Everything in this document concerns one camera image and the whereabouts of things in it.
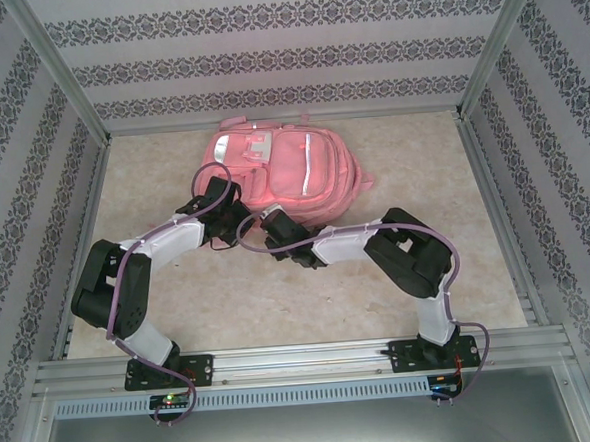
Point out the right aluminium side beam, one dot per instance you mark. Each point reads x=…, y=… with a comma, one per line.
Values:
x=483, y=179

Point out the small circuit board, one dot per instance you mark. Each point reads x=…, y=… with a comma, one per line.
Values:
x=171, y=400
x=442, y=383

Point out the grey metal sheet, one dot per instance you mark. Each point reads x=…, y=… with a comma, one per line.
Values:
x=308, y=433

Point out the right aluminium frame post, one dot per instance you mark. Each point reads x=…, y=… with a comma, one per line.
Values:
x=499, y=33

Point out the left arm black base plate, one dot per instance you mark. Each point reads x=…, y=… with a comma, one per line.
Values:
x=204, y=369

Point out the aluminium mounting rail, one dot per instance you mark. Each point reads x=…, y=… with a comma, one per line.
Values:
x=298, y=361

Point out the aluminium frame post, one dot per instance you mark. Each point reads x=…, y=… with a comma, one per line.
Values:
x=55, y=60
x=499, y=33

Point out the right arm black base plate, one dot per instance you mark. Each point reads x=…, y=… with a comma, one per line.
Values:
x=403, y=357

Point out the left small circuit board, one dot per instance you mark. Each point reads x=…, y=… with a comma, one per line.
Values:
x=171, y=400

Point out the left aluminium side beam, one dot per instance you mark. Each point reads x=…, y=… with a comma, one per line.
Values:
x=91, y=203

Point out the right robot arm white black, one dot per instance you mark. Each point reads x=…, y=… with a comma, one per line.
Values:
x=407, y=254

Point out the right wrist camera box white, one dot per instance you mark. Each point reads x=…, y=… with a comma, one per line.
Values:
x=273, y=210

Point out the right small circuit board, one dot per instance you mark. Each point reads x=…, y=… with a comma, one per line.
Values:
x=442, y=383

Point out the aluminium side beam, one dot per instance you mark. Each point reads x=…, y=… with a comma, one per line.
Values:
x=483, y=179
x=91, y=203

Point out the left aluminium frame post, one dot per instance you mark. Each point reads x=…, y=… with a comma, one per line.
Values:
x=55, y=60

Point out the aluminium back beam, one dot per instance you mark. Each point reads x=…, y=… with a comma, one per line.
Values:
x=169, y=127

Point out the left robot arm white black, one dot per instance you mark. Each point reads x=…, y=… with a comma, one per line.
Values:
x=109, y=292

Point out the pink backpack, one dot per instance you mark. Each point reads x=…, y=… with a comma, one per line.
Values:
x=291, y=161

